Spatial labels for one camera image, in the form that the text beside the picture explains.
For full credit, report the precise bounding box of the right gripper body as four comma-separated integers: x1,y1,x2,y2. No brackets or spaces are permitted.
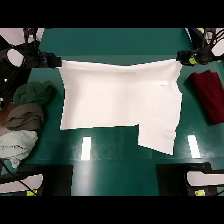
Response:
176,49,198,66

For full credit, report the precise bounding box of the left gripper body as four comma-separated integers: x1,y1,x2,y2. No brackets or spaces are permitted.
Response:
45,52,64,70

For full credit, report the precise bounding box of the white T-shirt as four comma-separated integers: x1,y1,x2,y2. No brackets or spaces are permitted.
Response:
58,58,184,156

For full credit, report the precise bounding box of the dark green garment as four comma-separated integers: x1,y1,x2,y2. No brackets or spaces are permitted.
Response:
12,80,57,108

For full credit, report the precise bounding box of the dark red garment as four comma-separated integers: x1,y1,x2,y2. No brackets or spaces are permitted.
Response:
189,69,224,126

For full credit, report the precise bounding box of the grey-brown garment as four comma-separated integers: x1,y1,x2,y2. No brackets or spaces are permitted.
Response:
4,102,46,132

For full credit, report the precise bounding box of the pale green garment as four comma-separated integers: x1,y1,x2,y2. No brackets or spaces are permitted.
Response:
0,129,40,170

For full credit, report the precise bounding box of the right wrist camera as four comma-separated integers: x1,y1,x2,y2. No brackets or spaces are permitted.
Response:
202,28,218,48

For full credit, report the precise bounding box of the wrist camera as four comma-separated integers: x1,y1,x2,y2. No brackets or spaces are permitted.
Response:
202,28,218,48
22,28,40,51

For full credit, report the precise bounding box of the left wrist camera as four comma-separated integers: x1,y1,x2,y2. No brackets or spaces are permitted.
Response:
22,28,40,51

